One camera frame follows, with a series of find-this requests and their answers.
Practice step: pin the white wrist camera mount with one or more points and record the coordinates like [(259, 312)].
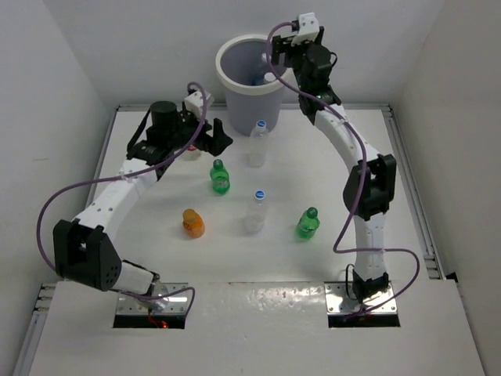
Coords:
[(194, 104), (305, 29)]

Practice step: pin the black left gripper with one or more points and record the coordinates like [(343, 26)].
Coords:
[(214, 144)]

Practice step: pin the large clear bottle white cap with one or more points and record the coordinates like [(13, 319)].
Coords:
[(268, 78)]

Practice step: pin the red cap cola bottle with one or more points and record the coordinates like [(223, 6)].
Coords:
[(191, 154)]

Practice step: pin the water bottle blue label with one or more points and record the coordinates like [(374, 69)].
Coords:
[(259, 68)]

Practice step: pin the clear bottle blue cap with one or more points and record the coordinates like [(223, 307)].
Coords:
[(259, 138), (257, 209)]

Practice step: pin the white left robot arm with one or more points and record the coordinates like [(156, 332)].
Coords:
[(83, 247)]

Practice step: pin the green bottle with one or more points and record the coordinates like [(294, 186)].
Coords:
[(308, 224), (219, 177)]

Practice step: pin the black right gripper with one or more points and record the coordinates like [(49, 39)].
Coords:
[(282, 45)]

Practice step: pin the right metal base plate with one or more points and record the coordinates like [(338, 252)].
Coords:
[(342, 302)]

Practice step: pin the orange juice bottle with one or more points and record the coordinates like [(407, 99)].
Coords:
[(193, 224)]

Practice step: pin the grey plastic waste bin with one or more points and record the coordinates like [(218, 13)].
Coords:
[(247, 104)]

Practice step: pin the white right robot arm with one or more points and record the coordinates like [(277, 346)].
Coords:
[(370, 187)]

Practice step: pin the metal base plate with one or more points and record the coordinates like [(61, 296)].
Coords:
[(167, 299), (342, 302)]

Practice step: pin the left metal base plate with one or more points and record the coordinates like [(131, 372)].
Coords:
[(167, 299)]

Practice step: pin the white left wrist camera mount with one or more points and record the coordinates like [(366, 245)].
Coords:
[(194, 104)]

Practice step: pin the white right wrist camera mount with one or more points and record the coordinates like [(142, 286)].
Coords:
[(305, 29)]

